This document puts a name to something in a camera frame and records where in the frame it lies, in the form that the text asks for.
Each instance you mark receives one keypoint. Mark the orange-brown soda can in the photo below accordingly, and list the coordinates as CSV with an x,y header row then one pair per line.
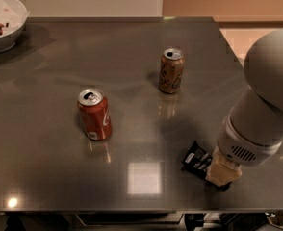
x,y
171,70

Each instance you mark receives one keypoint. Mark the white bowl with snacks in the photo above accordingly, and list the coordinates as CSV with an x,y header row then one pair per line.
x,y
13,15

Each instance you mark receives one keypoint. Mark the red cola can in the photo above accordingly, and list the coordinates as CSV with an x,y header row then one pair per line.
x,y
94,110

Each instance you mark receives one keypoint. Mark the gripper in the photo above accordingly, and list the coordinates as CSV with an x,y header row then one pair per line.
x,y
241,148

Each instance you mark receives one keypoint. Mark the black rxbar chocolate wrapper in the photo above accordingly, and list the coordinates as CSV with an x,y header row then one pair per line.
x,y
197,161

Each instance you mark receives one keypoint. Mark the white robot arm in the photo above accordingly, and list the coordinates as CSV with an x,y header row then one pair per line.
x,y
253,130

